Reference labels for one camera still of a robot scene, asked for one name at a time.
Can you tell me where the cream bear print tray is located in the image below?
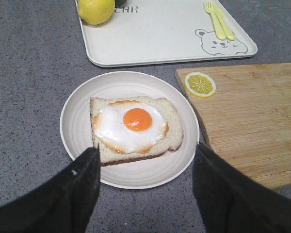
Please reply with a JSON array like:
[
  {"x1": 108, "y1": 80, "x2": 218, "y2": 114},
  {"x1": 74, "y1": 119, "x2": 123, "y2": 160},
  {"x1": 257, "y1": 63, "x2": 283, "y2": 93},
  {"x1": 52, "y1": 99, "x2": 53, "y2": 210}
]
[{"x1": 80, "y1": 0, "x2": 258, "y2": 67}]

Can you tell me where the wooden cutting board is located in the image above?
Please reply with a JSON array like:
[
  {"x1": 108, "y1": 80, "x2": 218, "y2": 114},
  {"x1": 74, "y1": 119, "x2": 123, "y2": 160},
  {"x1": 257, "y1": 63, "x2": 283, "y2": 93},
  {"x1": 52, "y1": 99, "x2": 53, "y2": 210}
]
[{"x1": 176, "y1": 63, "x2": 291, "y2": 189}]

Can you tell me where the round cream plate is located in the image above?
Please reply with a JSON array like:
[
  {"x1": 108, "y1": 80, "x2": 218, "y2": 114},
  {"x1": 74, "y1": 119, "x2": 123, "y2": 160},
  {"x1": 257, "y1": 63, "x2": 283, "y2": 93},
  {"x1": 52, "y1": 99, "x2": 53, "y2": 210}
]
[{"x1": 60, "y1": 71, "x2": 199, "y2": 189}]

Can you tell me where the yellow lemon slice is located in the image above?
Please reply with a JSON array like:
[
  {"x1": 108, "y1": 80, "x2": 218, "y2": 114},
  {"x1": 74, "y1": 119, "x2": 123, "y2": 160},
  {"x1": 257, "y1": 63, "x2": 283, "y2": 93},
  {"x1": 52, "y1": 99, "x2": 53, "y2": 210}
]
[{"x1": 184, "y1": 72, "x2": 216, "y2": 98}]

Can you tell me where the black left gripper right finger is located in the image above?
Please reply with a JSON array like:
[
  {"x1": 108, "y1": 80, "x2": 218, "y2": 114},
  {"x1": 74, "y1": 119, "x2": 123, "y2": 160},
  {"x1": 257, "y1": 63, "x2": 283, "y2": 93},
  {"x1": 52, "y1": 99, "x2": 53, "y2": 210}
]
[{"x1": 193, "y1": 143, "x2": 291, "y2": 233}]

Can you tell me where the bread slice under egg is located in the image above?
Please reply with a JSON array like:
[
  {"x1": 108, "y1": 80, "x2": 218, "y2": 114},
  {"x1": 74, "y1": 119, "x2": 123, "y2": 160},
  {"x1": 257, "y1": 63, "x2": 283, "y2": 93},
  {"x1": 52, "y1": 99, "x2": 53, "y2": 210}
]
[{"x1": 90, "y1": 96, "x2": 184, "y2": 166}]

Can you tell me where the green lime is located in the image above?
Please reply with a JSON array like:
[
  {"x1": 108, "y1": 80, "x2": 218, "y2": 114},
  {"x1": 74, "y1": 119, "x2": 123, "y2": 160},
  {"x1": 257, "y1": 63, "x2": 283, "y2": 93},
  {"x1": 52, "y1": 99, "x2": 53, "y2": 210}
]
[{"x1": 115, "y1": 0, "x2": 127, "y2": 5}]

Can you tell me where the fried egg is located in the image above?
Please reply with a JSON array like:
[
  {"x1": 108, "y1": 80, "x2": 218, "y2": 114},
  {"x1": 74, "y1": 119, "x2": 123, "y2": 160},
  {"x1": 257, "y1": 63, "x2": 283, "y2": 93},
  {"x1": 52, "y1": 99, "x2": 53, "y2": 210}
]
[{"x1": 92, "y1": 100, "x2": 169, "y2": 154}]

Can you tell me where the yellow plastic fork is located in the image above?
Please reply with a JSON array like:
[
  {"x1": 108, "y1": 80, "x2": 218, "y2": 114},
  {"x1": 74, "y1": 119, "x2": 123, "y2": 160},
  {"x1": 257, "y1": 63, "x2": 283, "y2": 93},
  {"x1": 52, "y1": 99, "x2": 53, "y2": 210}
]
[{"x1": 204, "y1": 0, "x2": 226, "y2": 40}]

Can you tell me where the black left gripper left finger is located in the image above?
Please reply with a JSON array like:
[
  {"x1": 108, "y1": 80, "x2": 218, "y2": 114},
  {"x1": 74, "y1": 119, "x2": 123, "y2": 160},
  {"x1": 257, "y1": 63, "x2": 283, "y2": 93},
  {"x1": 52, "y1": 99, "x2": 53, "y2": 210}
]
[{"x1": 0, "y1": 148, "x2": 100, "y2": 233}]

